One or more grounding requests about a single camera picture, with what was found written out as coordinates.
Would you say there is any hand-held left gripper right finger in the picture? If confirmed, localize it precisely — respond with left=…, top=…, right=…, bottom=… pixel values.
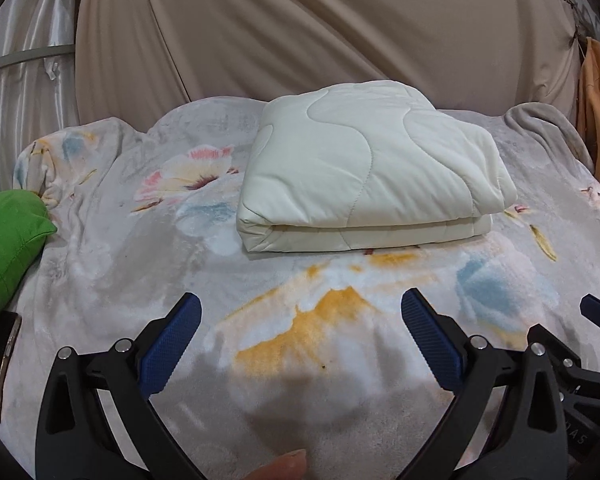
left=401, top=288, right=570, bottom=480

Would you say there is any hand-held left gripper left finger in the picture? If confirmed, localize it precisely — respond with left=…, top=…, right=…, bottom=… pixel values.
left=34, top=291, right=203, bottom=480

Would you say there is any white quilted comforter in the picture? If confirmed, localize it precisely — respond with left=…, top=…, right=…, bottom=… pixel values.
left=236, top=83, right=519, bottom=254

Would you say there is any grey floral fleece blanket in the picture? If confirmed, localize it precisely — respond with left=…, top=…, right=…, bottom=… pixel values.
left=0, top=97, right=600, bottom=480

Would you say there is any black phone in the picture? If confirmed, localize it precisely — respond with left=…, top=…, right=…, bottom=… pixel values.
left=0, top=311, right=23, bottom=423

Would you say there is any green pillow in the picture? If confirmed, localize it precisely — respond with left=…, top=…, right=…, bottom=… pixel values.
left=0, top=189, right=58, bottom=340

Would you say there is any orange hanging cloth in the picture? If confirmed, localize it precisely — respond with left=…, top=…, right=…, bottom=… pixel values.
left=576, top=36, right=600, bottom=193

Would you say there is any white satin curtain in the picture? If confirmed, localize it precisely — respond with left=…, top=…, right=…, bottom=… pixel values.
left=0, top=0, right=93, bottom=206

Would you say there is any beige fabric backdrop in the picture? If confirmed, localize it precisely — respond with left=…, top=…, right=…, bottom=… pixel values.
left=75, top=0, right=588, bottom=126

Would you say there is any grey metal rail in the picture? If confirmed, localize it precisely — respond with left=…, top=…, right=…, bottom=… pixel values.
left=0, top=44, right=76, bottom=77

